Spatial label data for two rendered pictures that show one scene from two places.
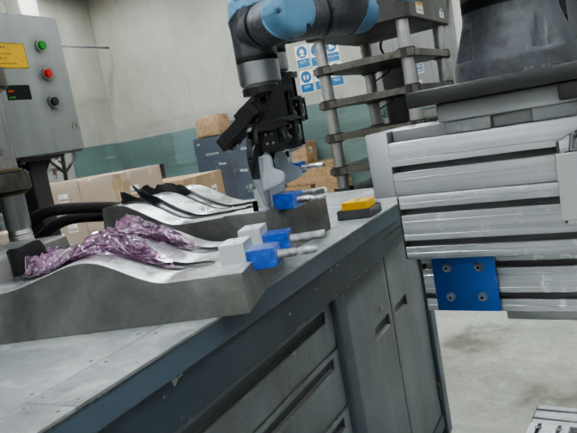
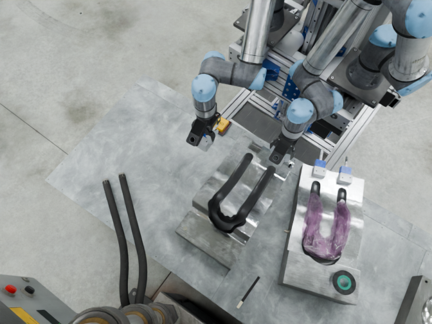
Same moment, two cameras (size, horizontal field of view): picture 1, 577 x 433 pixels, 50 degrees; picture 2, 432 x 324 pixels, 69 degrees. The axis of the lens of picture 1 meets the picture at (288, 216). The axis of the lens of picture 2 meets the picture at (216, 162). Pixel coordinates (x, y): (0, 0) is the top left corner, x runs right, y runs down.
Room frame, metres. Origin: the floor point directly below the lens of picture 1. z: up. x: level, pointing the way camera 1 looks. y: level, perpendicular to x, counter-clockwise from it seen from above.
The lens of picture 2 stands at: (1.35, 0.58, 2.09)
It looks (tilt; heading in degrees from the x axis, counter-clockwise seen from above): 67 degrees down; 275
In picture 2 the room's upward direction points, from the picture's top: straight up
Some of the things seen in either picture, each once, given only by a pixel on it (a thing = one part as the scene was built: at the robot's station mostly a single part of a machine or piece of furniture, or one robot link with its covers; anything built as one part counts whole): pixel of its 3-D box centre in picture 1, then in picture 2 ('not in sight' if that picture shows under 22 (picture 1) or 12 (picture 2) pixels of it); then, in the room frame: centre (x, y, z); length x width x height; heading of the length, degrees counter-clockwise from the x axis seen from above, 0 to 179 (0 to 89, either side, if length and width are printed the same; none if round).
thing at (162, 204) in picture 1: (193, 198); (242, 191); (1.28, 0.19, 0.92); 0.35 x 0.16 x 0.09; 62
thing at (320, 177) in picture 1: (315, 172); not in sight; (8.12, -0.46, 0.42); 0.86 x 0.33 x 0.83; 59
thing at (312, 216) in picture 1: (194, 221); (236, 196); (1.30, 0.20, 0.87); 0.50 x 0.26 x 0.14; 62
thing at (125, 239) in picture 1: (106, 244); (326, 224); (0.95, 0.29, 0.90); 0.26 x 0.18 x 0.08; 79
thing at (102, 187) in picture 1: (95, 229); not in sight; (5.39, 1.68, 0.47); 1.22 x 0.80 x 0.94; 63
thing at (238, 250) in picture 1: (270, 254); (345, 170); (0.85, 0.03, 0.86); 0.13 x 0.05 x 0.05; 79
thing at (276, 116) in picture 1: (270, 119); (288, 137); (1.12, 0.00, 1.04); 0.09 x 0.08 x 0.12; 62
